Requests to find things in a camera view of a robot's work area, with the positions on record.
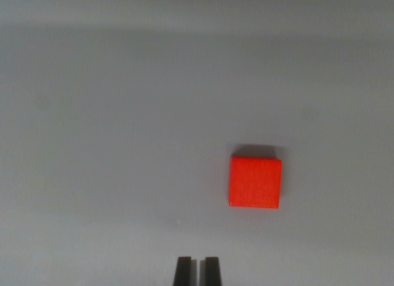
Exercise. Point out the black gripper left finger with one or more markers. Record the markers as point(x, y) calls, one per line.
point(184, 273)

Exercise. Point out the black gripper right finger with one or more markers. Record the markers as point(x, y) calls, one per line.
point(212, 273)

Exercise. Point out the red cube block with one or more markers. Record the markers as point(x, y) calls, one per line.
point(255, 182)

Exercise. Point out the grey plastic tray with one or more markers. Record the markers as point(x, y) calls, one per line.
point(123, 129)

